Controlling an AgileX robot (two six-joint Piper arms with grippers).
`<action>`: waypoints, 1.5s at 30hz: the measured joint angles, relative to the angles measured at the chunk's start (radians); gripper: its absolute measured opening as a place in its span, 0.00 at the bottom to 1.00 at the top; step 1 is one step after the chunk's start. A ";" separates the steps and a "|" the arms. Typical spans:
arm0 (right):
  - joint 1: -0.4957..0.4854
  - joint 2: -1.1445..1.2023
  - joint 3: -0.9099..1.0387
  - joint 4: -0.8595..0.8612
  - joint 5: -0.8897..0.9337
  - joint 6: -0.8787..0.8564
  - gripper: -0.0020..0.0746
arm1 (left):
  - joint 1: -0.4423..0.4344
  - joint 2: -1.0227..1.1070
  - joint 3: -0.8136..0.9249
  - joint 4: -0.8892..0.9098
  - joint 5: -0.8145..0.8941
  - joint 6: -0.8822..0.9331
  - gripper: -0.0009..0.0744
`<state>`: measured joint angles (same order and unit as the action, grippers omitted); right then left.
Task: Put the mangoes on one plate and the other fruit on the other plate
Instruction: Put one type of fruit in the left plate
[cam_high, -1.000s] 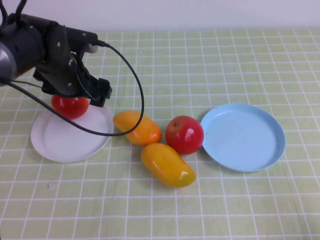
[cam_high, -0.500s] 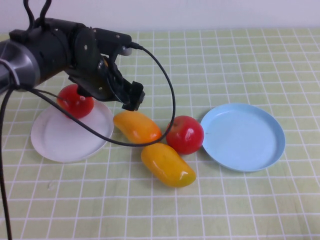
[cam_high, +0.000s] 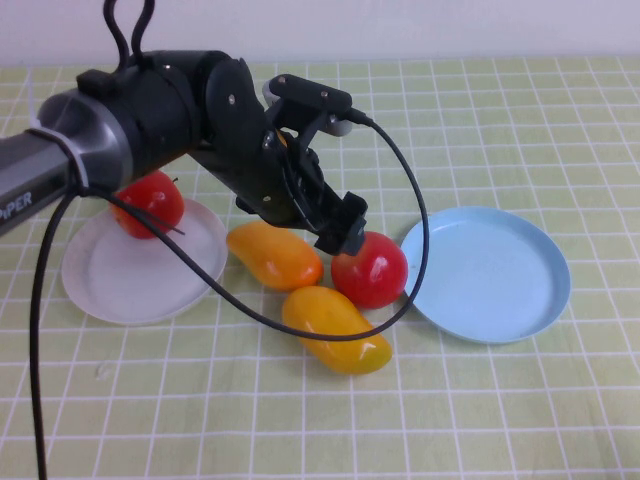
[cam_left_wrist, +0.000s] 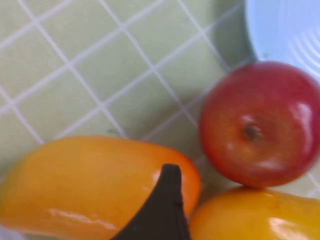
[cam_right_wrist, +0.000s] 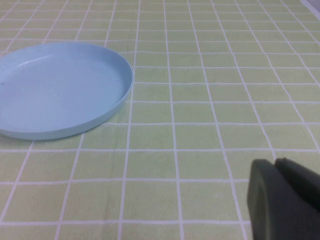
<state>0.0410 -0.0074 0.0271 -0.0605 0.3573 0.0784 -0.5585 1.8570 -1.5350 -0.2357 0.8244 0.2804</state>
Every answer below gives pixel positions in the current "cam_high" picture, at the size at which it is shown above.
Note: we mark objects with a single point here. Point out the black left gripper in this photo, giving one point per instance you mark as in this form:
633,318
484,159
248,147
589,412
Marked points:
270,190

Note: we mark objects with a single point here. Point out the red apple with yellowish top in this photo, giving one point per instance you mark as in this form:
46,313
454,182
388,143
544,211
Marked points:
370,280

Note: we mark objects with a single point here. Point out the orange mango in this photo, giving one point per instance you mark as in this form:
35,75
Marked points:
275,260

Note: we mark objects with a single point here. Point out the yellow mango with greenish tip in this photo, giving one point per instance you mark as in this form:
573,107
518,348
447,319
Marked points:
345,357

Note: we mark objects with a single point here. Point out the red apple with stem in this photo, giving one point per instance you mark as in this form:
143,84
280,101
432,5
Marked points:
150,205

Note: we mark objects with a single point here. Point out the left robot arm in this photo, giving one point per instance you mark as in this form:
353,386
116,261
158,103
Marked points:
100,130

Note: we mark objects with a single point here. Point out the light blue round plate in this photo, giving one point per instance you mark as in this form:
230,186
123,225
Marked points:
490,280

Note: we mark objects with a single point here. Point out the white round plate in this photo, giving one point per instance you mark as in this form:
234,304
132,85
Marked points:
140,285

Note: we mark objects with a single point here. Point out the green checkered tablecloth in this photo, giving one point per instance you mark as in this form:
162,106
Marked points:
500,125

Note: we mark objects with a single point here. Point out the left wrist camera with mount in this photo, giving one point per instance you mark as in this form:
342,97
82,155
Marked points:
310,95

